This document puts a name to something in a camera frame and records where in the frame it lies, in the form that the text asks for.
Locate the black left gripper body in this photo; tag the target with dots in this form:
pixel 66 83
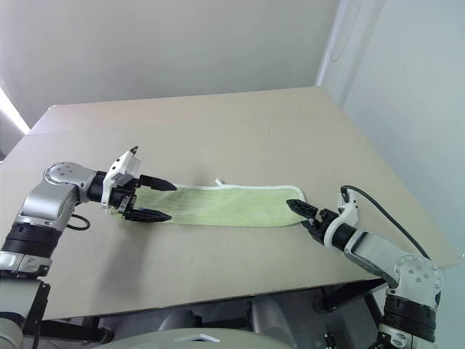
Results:
pixel 121 198

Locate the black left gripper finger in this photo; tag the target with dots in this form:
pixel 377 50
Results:
pixel 149 216
pixel 154 183

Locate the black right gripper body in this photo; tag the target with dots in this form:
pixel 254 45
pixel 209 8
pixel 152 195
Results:
pixel 322 227

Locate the light green towel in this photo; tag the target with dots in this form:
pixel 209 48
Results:
pixel 225 207

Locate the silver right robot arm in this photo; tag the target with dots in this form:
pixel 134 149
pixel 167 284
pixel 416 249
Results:
pixel 378 254

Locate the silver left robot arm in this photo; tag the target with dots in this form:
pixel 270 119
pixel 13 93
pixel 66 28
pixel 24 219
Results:
pixel 51 203

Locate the grey rounded robot torso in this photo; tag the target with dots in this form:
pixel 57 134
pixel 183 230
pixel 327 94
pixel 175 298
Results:
pixel 232 338

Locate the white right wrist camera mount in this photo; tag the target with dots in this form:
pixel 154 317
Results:
pixel 348 214

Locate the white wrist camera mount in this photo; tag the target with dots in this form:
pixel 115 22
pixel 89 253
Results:
pixel 348 214
pixel 123 163

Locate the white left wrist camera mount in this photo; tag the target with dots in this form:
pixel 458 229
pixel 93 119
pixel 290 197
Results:
pixel 123 163

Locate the black table frame strut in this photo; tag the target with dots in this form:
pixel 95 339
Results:
pixel 72 331
pixel 345 294

